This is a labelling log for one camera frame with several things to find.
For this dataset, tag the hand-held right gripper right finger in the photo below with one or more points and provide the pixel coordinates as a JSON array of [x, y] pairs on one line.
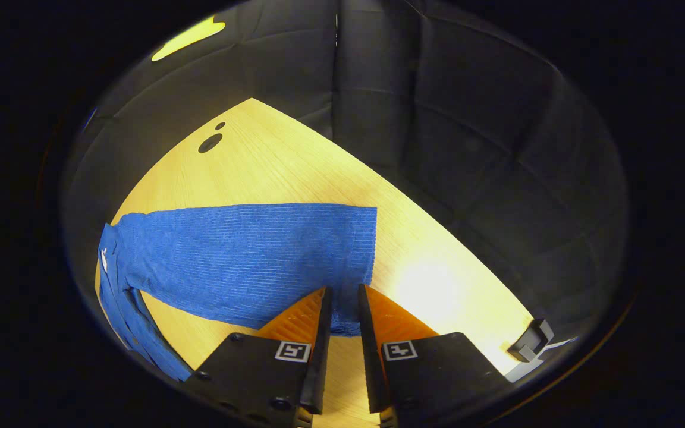
[[372, 362]]

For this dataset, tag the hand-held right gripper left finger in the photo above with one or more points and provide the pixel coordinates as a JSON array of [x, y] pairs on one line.
[[319, 356]]

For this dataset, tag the blue button jacket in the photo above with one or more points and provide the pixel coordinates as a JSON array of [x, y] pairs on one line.
[[247, 255]]

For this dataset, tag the black table edge clamp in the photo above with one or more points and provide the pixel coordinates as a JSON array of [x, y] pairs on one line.
[[531, 340]]

